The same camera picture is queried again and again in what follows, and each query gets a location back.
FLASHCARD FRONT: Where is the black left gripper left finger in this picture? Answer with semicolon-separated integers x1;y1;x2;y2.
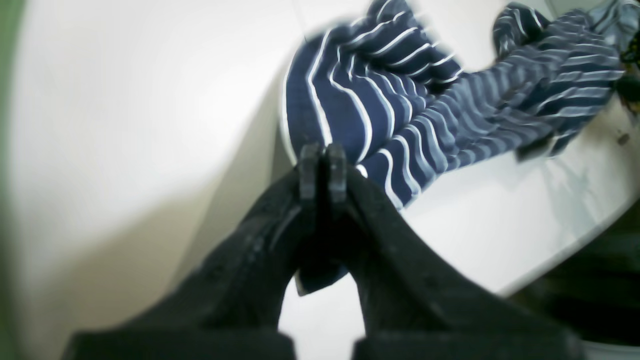
62;143;321;360

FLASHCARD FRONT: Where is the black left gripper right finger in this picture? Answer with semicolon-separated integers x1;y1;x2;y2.
325;144;585;360

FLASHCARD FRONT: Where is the navy white striped t-shirt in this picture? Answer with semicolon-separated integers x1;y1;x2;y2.
279;0;623;211

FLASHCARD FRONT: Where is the grey crumpled cloth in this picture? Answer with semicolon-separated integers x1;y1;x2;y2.
587;0;640;53

